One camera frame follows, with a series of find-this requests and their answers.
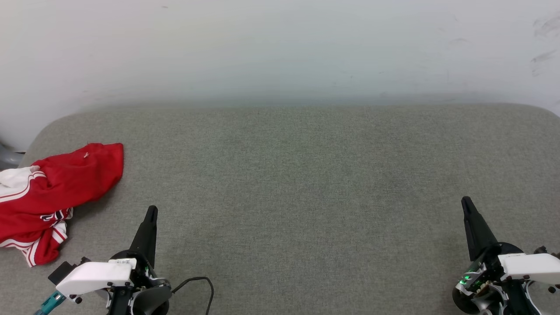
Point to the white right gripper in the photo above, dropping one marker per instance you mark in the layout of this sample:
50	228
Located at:
529	267

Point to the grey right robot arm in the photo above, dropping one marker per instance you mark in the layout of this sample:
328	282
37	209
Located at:
488	299

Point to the red and white shirt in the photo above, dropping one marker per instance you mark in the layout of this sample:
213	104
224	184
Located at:
57	188

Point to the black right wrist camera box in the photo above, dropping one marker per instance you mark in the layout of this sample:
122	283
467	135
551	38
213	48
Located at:
544	251

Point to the grey metal frame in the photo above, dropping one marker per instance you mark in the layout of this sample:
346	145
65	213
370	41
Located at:
8	157

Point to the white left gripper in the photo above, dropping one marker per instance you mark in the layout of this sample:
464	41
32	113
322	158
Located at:
94	275

